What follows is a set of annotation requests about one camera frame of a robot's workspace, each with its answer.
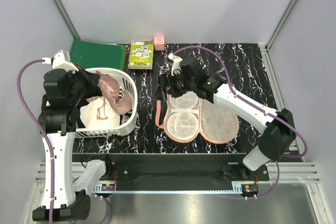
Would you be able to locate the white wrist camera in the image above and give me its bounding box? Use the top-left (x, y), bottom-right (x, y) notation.
top-left (42, 50), bottom-right (79, 72)
top-left (168, 53), bottom-right (183, 76)

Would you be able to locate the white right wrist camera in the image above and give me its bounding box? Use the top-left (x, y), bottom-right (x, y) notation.
top-left (168, 53), bottom-right (183, 76)

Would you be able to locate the green cutting mat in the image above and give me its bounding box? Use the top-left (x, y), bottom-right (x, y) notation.
top-left (70, 39), bottom-right (127, 70)

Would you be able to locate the white slotted cable duct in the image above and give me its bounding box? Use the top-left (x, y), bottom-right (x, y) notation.
top-left (94, 183), bottom-right (115, 194)

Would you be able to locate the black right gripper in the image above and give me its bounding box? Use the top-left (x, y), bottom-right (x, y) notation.
top-left (153, 70), bottom-right (195, 102)

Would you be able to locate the white plastic laundry basket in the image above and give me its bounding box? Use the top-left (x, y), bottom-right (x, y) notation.
top-left (75, 68), bottom-right (138, 138)

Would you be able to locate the white bra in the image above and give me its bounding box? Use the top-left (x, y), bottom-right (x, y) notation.
top-left (80, 97), bottom-right (120, 130)

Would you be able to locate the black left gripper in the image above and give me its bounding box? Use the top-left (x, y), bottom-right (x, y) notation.
top-left (66, 63), bottom-right (100, 104)

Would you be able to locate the small pink box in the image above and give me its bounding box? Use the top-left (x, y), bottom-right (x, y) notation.
top-left (154, 36), bottom-right (165, 51)

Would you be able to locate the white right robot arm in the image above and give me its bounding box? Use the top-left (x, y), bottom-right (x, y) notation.
top-left (154, 55), bottom-right (296, 180)

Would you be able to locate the pink mesh bra laundry bag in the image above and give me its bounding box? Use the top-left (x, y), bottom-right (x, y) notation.
top-left (155, 92), bottom-right (239, 144)

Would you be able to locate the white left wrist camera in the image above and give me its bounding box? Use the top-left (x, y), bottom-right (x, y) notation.
top-left (42, 50), bottom-right (79, 72)

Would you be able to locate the pink satin bra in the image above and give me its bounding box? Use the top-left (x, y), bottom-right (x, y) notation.
top-left (96, 71), bottom-right (133, 115)

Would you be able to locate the green card box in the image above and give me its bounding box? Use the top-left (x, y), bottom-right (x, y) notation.
top-left (128, 41), bottom-right (154, 70)

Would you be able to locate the black patterned table mat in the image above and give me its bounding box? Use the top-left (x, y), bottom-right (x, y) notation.
top-left (73, 43), bottom-right (277, 154)

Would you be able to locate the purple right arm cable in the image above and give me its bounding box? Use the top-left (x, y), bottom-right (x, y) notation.
top-left (173, 45), bottom-right (308, 200)

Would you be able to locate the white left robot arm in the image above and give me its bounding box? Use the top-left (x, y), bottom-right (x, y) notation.
top-left (32, 66), bottom-right (113, 223)

